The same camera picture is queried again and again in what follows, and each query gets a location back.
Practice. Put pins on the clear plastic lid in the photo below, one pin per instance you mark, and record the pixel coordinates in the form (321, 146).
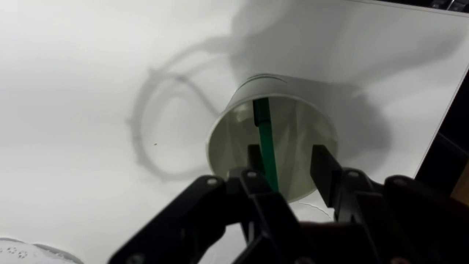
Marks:
(21, 252)

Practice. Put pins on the white paper cup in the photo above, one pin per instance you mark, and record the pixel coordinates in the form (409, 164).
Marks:
(296, 124)

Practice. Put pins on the white board sheet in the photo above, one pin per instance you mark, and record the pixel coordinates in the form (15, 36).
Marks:
(106, 105)

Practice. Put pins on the green pen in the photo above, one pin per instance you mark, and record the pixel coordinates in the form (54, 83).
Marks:
(262, 121)

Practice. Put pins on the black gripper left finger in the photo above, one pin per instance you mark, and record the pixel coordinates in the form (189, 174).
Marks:
(185, 228)

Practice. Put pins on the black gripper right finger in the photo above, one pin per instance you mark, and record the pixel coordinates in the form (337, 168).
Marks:
(394, 221)

